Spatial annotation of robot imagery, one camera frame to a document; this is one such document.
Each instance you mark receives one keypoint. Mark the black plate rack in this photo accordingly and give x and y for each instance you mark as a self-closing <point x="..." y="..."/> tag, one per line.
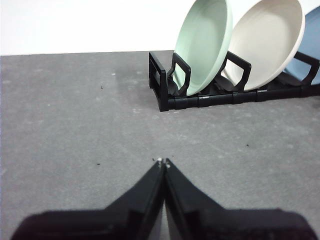
<point x="215" y="100"/>

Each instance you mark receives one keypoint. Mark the beige plate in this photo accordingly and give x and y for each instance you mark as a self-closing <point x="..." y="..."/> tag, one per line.
<point x="270" y="37"/>

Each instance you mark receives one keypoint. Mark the blue plate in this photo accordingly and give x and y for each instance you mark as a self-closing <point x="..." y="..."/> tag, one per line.
<point x="312" y="37"/>

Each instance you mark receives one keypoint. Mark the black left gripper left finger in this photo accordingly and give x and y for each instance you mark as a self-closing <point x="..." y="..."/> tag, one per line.
<point x="130" y="215"/>

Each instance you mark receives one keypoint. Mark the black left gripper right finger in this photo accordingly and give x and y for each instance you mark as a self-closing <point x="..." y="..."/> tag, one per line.
<point x="200" y="220"/>

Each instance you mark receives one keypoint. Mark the green plate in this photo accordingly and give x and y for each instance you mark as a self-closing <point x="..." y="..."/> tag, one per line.
<point x="205" y="37"/>

